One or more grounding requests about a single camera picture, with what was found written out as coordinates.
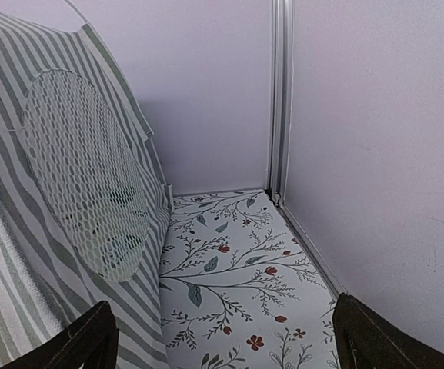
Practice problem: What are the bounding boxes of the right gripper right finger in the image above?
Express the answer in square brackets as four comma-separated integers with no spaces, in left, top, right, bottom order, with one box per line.
[332,294,444,369]

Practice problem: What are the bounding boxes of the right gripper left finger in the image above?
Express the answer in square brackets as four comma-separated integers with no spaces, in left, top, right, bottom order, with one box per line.
[5,301,119,369]

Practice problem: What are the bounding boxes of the striped fabric pet tent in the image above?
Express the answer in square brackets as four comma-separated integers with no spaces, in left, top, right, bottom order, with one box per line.
[0,12,172,368]

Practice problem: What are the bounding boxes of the floral table cloth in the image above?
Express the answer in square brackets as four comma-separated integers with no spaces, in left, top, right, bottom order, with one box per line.
[159,190,340,368]

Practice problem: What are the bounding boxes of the right aluminium frame post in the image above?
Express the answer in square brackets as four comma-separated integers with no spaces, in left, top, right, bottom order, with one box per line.
[267,0,295,207]

